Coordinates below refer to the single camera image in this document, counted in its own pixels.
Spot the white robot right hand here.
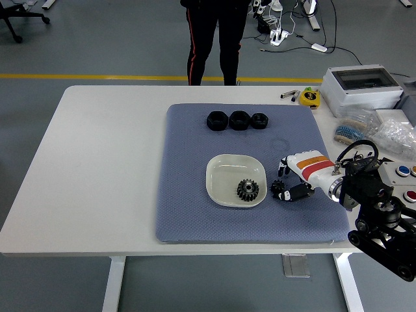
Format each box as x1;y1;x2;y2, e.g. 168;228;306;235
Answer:
277;149;341;203

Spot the small black gear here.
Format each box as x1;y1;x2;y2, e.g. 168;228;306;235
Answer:
270;179;286;200

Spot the large black gear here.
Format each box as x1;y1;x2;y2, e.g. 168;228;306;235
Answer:
236;178;260;202

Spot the small black hex nut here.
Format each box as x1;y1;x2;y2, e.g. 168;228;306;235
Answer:
250;112;270;130

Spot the grey push-button control box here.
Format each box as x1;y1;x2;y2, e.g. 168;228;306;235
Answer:
378;159;416;209

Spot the large black hex nut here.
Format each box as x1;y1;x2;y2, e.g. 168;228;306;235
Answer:
206;110;229;132
229;110;252;131

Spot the flat white box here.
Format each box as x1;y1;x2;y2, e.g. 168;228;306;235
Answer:
375;109;416;127

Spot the white power strip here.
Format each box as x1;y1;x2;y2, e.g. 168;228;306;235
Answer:
269;29;291;46

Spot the bag of blue resistors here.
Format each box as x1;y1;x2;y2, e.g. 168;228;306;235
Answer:
333;110;378;146

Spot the white desk leg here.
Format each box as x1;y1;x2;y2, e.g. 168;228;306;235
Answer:
300;0;322;32

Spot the person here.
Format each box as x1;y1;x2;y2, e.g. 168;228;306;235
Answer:
180;0;253;86

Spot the yellow tape measure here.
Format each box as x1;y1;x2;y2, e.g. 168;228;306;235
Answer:
298;87;321;107

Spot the bag of white parts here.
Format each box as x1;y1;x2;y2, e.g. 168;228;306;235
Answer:
372;118;416;160

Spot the white square dish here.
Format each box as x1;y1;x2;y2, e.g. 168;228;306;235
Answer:
205;153;268;208

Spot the metal floor plate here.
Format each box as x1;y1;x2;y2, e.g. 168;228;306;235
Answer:
281;253;311;279

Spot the grey case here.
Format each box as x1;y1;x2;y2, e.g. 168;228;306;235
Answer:
396;79;416;111

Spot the white table leg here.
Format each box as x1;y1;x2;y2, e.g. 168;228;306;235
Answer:
102;256;127;312
333;253;365;312

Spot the blue-grey textured mat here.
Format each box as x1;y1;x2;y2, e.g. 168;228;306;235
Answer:
155;103;352;244

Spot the black office chair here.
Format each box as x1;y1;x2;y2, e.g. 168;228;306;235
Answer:
0;0;51;44

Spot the grey electrical enclosure box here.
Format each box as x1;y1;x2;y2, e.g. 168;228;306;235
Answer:
320;64;404;118

